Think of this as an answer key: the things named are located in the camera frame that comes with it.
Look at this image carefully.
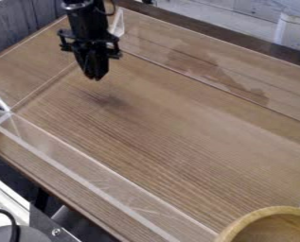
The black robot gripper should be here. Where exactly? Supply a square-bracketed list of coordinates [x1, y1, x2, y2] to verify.
[58, 0, 120, 80]

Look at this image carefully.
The brown wooden bowl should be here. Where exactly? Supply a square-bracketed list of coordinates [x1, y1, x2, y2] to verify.
[214, 206, 300, 242]

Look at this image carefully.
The white cylindrical container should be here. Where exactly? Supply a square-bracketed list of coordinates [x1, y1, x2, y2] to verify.
[273, 12, 300, 50]

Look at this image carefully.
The clear acrylic barrier wall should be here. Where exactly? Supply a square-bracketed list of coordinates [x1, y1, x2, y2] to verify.
[0, 111, 217, 242]

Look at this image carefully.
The grey metal bracket with screw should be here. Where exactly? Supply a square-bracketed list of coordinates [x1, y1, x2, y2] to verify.
[29, 205, 80, 242]

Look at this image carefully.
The black cable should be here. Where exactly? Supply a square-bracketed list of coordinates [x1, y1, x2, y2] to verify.
[0, 208, 21, 242]

